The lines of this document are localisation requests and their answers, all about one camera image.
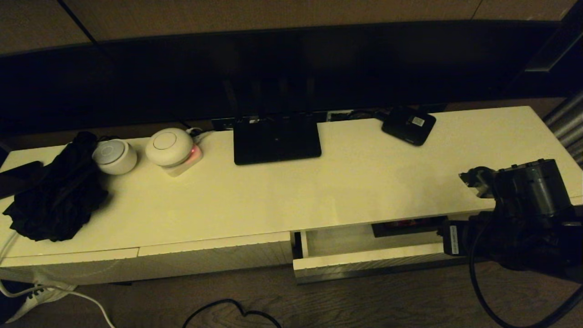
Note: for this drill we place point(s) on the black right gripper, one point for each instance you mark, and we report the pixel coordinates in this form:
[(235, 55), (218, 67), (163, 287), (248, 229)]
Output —
[(462, 241)]

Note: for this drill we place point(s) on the black organizer box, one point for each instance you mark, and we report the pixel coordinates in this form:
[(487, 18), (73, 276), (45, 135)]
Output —
[(410, 231)]

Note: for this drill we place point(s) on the white pull-out drawer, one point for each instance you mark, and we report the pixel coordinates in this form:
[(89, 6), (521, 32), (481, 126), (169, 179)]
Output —
[(364, 262)]

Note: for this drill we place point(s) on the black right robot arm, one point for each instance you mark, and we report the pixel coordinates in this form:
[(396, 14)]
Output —
[(528, 191)]

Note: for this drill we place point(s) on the white TV cabinet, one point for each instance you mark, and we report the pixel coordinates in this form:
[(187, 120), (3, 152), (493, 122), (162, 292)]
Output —
[(273, 205)]

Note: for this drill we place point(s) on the red snack packet white print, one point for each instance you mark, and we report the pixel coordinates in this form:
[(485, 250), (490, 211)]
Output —
[(405, 223)]

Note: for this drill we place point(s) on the black set-top box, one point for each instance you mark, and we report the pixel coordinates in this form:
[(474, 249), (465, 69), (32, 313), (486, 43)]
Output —
[(408, 127)]

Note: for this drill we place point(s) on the silver vertical tubes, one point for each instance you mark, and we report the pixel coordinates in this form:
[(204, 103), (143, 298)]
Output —
[(569, 127)]

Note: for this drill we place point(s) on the black router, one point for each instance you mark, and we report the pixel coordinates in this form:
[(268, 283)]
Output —
[(278, 141)]

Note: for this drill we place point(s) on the black television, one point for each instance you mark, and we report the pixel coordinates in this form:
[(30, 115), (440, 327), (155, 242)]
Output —
[(273, 59)]

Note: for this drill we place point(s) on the pink white charging base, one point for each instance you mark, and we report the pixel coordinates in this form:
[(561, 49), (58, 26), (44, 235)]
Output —
[(193, 157)]

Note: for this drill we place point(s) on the large white round device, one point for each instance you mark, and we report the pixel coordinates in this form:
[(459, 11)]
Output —
[(169, 148)]

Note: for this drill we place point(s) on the small white round speaker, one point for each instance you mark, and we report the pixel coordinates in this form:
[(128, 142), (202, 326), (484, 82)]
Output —
[(114, 157)]

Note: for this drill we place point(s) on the black crumpled cloth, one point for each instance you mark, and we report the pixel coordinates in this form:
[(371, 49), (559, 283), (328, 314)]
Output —
[(54, 200)]

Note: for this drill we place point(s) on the white sneaker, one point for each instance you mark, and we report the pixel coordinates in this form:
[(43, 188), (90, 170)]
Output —
[(36, 298)]

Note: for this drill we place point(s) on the black flat case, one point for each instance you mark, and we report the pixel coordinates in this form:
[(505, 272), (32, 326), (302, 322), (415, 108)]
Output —
[(20, 177)]

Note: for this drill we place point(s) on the dark angled frame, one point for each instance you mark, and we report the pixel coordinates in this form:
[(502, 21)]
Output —
[(546, 59)]

